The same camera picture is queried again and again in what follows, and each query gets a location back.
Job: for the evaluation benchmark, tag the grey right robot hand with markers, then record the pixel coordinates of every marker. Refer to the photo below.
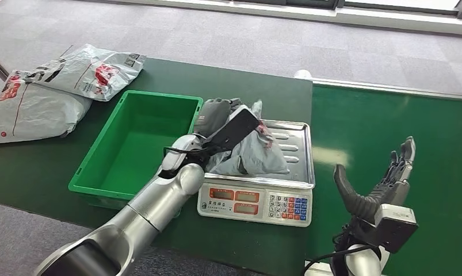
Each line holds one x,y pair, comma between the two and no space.
362,205

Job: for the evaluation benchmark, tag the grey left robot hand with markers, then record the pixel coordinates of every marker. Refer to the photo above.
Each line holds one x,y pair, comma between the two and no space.
213,116

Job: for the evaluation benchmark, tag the grey-white courier package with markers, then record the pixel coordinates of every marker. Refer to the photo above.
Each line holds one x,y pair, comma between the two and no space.
253,156

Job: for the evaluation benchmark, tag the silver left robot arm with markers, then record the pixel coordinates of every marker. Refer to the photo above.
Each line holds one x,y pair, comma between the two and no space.
166,198

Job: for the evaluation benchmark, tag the green conveyor belt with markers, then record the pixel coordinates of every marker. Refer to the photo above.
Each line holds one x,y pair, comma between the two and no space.
349,122

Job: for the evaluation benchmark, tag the white conveyor roller cap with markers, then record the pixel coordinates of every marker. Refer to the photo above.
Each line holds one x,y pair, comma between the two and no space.
302,74

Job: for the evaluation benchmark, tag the white package with QR labels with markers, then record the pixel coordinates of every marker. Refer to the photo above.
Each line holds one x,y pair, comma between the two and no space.
86,72

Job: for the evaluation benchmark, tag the large white courier package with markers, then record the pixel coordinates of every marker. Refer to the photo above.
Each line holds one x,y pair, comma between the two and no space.
36,110

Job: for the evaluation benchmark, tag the steel weighing tray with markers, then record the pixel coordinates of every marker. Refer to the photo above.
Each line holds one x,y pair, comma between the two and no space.
299,163

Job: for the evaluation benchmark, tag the green plastic crate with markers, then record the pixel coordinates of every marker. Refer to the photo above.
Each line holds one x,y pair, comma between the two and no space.
139,137

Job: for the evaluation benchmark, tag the white electronic scale body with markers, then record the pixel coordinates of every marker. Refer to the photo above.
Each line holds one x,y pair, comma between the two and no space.
215,209

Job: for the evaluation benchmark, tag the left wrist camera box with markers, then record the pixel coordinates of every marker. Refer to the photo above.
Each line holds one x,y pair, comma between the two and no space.
234,129

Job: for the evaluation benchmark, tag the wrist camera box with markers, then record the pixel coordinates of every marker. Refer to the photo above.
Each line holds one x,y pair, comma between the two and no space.
234,129
396,226

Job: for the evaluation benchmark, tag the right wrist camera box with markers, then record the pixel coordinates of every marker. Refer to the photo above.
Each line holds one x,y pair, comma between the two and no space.
396,226

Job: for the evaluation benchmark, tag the silver conveyor side rail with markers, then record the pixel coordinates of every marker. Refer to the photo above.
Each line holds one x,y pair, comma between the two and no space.
387,89
316,269

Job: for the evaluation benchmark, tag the dark window frame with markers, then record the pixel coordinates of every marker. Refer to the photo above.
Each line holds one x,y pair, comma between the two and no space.
310,3

